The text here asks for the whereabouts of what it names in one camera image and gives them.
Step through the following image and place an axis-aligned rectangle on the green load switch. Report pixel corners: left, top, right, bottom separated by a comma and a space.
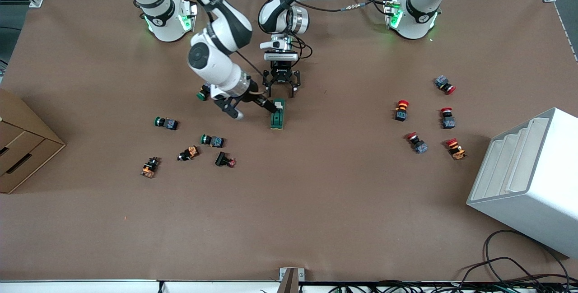
270, 98, 286, 130

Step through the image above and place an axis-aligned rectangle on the black square push button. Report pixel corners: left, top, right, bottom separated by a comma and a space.
214, 151, 237, 168

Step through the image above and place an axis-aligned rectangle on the red emergency stop button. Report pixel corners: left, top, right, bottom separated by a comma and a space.
405, 132, 429, 154
446, 138, 467, 161
441, 107, 456, 130
434, 75, 457, 95
394, 100, 410, 122

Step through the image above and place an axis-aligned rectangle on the brown cardboard box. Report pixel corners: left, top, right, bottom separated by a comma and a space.
0, 88, 66, 194

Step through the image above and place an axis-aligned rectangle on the white slotted rack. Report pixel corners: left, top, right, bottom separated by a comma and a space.
466, 107, 578, 259

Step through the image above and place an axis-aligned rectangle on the black orange selector switch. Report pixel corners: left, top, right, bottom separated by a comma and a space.
177, 145, 200, 162
140, 157, 161, 179

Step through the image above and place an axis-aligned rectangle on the black arm cable with connector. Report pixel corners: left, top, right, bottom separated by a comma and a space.
296, 0, 398, 14

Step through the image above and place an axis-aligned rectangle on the grey metal bracket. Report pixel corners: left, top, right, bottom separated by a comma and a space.
278, 267, 305, 293

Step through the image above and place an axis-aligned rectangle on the black cable bundle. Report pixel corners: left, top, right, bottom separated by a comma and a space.
330, 279, 578, 293

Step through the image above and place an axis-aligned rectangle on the black looped floor cable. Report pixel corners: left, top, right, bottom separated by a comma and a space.
483, 230, 572, 284

